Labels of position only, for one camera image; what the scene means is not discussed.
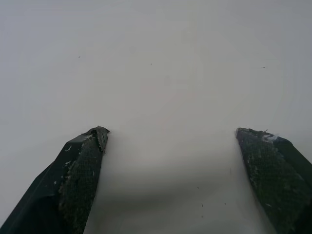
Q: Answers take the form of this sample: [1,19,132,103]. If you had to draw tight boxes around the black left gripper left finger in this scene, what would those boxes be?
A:
[0,126,110,234]

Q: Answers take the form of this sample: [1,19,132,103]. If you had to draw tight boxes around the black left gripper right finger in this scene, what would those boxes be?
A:
[235,127,312,234]

